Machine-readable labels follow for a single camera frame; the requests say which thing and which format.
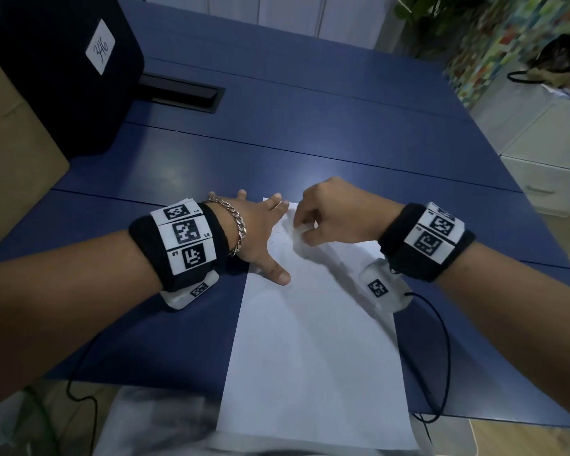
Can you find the person's right hand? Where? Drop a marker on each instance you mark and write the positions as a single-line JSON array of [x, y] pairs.
[[346, 213]]

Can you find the person's left hand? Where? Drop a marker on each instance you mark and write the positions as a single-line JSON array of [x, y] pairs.
[[251, 227]]

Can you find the person's right fingers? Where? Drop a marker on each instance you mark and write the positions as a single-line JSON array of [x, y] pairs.
[[306, 227]]

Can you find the person's left middle finger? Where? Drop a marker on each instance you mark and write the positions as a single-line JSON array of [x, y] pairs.
[[274, 199]]

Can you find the person's left thumb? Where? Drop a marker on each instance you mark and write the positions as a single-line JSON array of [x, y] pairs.
[[274, 272]]

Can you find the white paper sheet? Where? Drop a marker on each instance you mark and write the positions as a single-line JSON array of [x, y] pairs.
[[308, 356]]

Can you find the person's left forearm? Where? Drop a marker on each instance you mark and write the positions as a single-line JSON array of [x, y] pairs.
[[61, 308]]

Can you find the person's right forearm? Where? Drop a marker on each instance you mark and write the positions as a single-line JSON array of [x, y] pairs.
[[517, 318]]

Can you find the black wristband with marker tags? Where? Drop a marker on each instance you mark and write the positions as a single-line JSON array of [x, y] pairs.
[[425, 242], [190, 246]]

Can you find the person's white shirt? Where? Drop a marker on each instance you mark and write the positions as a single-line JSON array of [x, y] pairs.
[[156, 422]]

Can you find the white handwritten label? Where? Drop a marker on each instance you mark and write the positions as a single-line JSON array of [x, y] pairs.
[[100, 52]]

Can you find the green plant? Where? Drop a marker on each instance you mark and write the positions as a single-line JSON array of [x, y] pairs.
[[432, 18]]

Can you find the white drawer cabinet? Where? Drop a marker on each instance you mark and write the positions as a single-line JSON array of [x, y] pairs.
[[546, 151]]

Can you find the black box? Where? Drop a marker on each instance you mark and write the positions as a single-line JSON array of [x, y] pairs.
[[52, 66]]

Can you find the brown cardboard box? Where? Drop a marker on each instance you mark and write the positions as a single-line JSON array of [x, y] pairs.
[[14, 156]]

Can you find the black bag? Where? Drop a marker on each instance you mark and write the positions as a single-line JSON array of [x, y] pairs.
[[558, 54]]

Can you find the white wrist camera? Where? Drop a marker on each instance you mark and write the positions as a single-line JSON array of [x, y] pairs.
[[190, 294], [382, 289]]

